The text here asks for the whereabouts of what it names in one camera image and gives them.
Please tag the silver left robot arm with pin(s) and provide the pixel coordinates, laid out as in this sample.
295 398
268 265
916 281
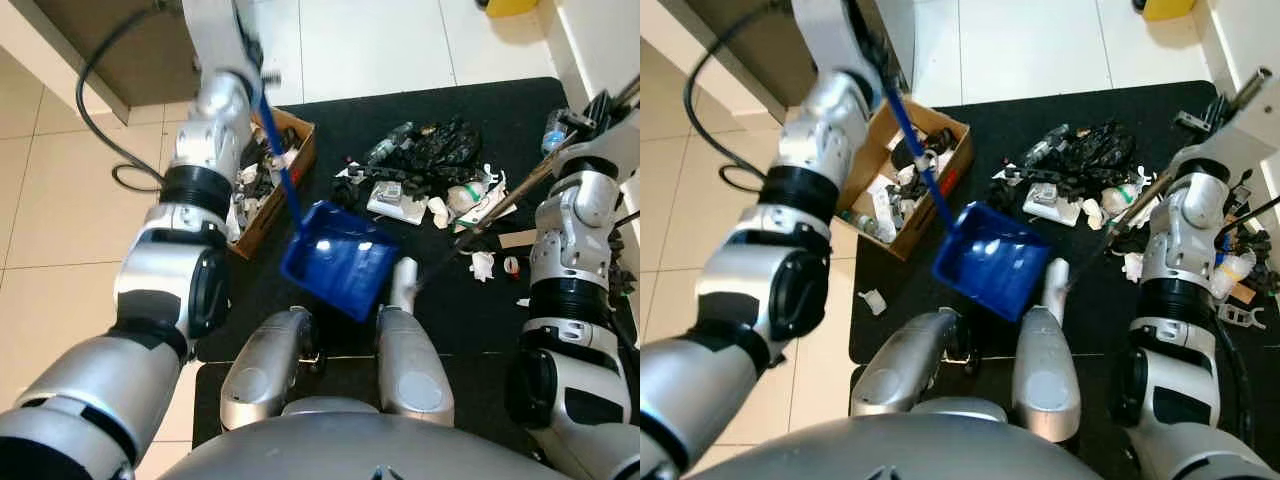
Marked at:
90 380
720 370

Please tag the brown cardboard box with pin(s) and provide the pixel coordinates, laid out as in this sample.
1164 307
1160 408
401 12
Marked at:
290 190
955 150

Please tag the silver robot leg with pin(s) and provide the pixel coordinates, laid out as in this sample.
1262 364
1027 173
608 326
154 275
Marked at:
905 365
412 370
1045 380
265 370

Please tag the flat cardboard piece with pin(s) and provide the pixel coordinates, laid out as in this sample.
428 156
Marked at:
517 239

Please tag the yellow object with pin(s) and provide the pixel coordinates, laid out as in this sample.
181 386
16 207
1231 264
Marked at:
1168 8
512 7

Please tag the blue plastic dustpan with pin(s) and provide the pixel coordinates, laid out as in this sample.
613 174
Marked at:
995 262
340 262

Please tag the flat white packet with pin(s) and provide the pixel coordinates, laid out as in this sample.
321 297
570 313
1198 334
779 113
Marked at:
398 202
1048 205

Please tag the silver robot torso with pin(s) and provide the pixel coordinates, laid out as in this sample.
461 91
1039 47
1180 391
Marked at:
910 455
360 450

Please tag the white cup with green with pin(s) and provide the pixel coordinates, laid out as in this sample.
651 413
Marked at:
1120 200
468 198

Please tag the small red white scrap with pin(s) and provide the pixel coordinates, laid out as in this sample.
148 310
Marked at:
512 266

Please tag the dark wooden cabinet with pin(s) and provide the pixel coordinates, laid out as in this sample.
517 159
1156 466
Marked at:
730 40
110 50

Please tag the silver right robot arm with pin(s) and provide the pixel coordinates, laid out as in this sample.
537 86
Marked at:
1180 330
570 300

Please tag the silver right robot leg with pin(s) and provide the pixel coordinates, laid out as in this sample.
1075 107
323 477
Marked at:
1045 380
412 370

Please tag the white furniture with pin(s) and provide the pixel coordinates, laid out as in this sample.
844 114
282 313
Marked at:
600 40
1245 35

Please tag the large black floor mat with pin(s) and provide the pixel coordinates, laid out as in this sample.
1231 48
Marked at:
470 320
1100 320

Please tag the clear plastic bottle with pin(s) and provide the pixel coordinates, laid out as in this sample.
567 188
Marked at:
1052 143
388 142

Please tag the clear bottle with blue label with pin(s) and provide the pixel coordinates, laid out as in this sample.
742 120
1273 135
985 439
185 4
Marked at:
556 130

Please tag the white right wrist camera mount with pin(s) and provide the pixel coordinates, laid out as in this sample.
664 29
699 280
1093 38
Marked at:
1255 125

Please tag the silver left robot leg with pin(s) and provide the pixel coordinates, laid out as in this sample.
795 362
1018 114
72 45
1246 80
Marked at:
265 370
905 365

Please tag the black plastic bag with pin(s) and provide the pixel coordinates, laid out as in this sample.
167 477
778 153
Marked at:
1100 148
440 148

